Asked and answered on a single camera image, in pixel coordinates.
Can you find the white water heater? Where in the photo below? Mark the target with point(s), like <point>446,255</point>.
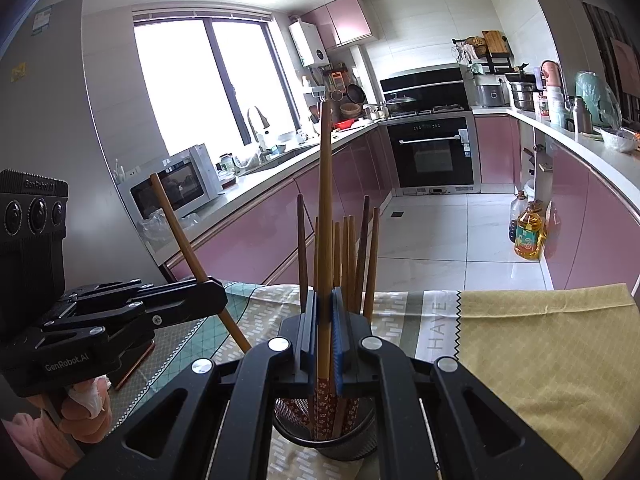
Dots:
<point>310,42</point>

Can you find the wok with glass lid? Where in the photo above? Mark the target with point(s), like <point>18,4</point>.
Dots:
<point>401,105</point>

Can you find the yellow cooking oil bottle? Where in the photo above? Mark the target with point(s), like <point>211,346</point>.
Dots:
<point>530,237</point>

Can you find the steel stock pot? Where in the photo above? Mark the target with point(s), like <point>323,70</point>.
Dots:
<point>522,94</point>

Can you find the kitchen window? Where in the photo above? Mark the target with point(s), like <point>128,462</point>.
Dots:
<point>175,85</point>

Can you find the built-in black oven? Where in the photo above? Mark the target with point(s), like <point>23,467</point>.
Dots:
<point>432,157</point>

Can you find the steel thermos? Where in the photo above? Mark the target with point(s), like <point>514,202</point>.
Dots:
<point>581,116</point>

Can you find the steel sink faucet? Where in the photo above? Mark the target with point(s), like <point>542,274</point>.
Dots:
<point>257,120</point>

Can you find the black mesh utensil holder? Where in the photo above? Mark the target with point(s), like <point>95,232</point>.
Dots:
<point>350,447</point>

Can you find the red basin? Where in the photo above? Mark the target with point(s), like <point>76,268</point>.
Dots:
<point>345,125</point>

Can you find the white tissue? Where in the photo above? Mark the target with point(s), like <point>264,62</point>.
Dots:
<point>85,395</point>

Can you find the dark phone with brown edge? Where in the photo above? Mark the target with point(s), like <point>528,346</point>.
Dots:
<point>132,365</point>

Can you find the blue white label sticker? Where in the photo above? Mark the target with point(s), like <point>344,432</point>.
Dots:
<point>42,20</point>

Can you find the pink base cabinet run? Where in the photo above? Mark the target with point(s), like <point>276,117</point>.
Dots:
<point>590,220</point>
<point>260,240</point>

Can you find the silver rice cooker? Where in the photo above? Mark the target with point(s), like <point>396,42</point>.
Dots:
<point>491,95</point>

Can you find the teal appliance under plastic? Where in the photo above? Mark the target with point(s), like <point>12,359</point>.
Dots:
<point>597,100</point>

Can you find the black wall shelf rack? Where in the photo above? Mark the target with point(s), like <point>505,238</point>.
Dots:
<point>485,62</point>

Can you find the pink kettle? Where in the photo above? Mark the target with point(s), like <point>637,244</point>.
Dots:
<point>551,74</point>

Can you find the black range hood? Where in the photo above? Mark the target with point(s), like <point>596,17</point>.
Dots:
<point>425,85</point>

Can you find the white bowl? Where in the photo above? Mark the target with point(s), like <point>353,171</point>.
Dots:
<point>619,141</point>

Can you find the yellow fridge sticker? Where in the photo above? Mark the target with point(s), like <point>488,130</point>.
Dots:
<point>18,71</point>

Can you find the glass kettle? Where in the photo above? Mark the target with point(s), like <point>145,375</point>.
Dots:
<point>226,162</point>

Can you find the grey refrigerator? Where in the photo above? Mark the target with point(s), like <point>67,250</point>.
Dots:
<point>50,125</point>

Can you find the gas stove top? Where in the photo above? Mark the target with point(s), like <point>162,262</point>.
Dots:
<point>448,108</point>

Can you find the patchwork printed tablecloth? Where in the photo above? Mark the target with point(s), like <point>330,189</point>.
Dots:
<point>525,360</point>

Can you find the white microwave oven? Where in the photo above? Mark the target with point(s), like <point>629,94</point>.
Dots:
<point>175,185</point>

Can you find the bundle of wooden chopsticks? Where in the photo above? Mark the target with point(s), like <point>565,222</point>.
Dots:
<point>371,260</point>

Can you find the red-patterned wooden chopstick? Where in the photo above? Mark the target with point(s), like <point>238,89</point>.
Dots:
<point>180,230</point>
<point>325,210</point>

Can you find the person's left hand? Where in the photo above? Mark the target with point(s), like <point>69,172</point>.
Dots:
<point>85,427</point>

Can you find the dark slatted wall panel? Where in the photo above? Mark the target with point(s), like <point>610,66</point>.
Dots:
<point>600,25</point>

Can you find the brown wooden bowl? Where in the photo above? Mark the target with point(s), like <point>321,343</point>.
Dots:
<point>349,110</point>

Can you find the clear plastic bag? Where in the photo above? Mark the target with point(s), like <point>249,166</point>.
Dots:
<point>160,232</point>

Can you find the pink wall cabinet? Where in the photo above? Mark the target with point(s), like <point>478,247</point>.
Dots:
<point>345,20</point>

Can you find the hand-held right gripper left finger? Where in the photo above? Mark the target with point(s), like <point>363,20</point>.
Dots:
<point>307,350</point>

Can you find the hanging frying pan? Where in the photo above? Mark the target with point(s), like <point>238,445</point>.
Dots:
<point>356,94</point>

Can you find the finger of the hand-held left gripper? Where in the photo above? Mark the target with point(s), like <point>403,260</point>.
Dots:
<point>175,291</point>
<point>190,310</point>

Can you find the wooden cutting board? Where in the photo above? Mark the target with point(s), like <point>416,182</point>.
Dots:
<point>495,42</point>

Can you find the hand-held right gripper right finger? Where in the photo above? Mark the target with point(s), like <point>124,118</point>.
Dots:
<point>338,345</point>

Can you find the framed wall picture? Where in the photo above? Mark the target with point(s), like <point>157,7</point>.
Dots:
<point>627,65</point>

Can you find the pale tall jar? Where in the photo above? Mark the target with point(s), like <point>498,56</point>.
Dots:
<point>556,107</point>

